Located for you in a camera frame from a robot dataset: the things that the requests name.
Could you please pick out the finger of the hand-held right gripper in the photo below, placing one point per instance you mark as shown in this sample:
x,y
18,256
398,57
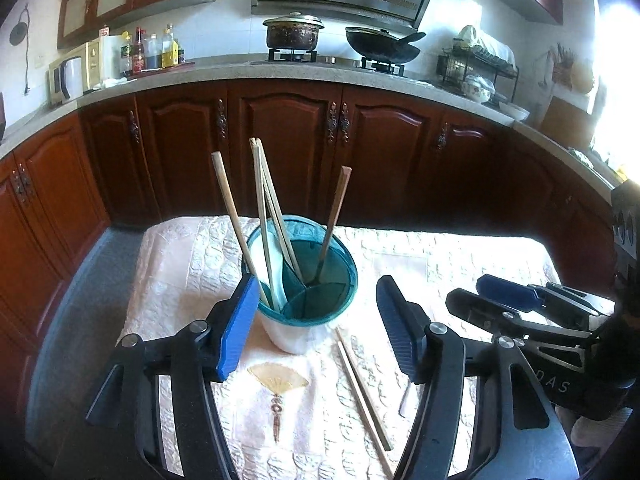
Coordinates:
x,y
470,305
505,290

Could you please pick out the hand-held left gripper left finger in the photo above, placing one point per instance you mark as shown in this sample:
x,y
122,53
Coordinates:
x,y
237,325

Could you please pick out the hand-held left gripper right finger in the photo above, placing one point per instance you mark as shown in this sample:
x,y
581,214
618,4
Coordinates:
x,y
400,330

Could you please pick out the white ceramic spoon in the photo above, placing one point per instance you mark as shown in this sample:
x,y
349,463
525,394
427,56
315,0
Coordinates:
x,y
277,280

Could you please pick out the teal and white utensil holder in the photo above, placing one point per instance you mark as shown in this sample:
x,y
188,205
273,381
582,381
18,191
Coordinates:
x,y
320,310

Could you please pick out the white quilted tablecloth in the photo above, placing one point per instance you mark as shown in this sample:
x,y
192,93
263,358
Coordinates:
x,y
320,430

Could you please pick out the wooden cutting board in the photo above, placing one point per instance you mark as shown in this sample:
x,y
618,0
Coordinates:
x,y
567,125

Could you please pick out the white bowl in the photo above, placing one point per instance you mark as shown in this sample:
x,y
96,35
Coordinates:
x,y
514,111

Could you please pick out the black dish rack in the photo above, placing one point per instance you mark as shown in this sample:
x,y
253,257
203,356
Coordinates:
x,y
450,67

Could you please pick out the white cloth on rack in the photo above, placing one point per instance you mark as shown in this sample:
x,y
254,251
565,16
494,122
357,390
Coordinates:
x,y
487,42

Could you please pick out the stone kitchen countertop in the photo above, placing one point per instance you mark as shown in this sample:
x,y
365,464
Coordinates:
x,y
225,72

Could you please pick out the black wok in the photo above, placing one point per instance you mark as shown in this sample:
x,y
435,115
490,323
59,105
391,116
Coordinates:
x,y
382,47

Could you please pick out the white rag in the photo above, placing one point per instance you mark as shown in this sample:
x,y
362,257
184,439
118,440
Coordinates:
x,y
114,82

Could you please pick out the gas stove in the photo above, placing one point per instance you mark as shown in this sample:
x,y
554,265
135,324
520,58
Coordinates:
x,y
300,57

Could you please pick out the clear plastic bottle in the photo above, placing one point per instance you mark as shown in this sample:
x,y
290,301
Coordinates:
x,y
153,55

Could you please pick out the yellow oil bottle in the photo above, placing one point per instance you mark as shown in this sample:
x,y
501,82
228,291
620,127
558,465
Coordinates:
x,y
169,50

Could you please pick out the dark green bottle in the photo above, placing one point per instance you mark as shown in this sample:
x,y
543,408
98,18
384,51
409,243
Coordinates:
x,y
126,62

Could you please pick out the red label sauce bottle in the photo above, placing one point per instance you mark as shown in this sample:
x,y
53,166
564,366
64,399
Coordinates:
x,y
139,55

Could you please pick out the white container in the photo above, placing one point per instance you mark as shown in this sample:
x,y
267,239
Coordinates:
x,y
111,57

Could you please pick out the dark cooking pot with lid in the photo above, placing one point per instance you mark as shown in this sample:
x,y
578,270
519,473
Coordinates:
x,y
292,32

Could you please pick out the cream microwave oven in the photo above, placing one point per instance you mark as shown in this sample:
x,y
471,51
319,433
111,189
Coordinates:
x,y
70,77

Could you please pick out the wall socket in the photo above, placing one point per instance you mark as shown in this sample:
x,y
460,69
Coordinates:
x,y
39,61

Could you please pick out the dark round wall hanging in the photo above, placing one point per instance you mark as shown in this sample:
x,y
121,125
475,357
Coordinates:
x,y
18,32

